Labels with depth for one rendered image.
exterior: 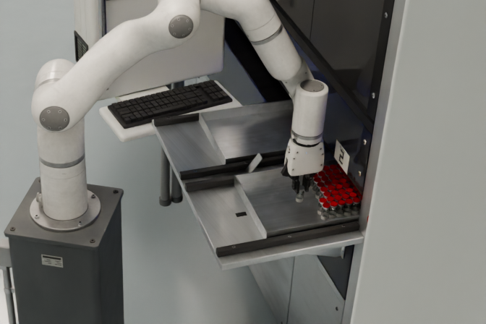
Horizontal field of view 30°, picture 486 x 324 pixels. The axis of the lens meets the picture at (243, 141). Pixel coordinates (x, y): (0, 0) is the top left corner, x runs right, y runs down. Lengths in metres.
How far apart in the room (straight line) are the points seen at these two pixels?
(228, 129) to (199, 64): 0.45
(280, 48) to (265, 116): 0.69
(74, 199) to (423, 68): 2.12
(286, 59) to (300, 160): 0.32
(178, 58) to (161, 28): 1.04
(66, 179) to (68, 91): 0.28
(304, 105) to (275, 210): 0.34
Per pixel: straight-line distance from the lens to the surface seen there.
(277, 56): 2.22
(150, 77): 3.12
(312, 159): 2.43
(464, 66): 0.33
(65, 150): 2.34
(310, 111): 2.32
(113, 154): 4.22
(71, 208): 2.45
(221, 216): 2.47
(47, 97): 2.22
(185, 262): 3.63
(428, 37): 0.35
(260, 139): 2.77
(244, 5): 2.15
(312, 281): 2.88
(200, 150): 2.71
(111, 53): 2.20
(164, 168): 3.50
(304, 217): 2.48
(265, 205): 2.51
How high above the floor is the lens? 2.43
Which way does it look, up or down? 34 degrees down
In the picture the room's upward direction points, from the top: 4 degrees clockwise
